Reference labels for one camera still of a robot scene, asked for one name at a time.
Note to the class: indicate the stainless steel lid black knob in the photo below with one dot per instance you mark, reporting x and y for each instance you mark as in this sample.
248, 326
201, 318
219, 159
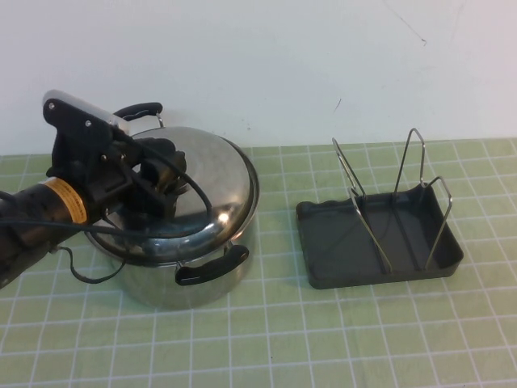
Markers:
226, 182

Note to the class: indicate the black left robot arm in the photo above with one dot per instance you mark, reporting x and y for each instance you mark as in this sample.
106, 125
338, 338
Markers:
36, 210

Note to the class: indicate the green checked tablecloth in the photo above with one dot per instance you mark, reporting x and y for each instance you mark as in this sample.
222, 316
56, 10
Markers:
307, 331

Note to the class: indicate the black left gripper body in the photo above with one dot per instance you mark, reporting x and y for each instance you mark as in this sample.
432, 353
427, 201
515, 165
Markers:
101, 174

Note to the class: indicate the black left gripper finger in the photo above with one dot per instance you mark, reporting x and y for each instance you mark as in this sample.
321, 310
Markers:
163, 153
159, 186

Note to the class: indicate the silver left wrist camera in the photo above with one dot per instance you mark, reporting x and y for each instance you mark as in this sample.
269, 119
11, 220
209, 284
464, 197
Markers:
81, 103

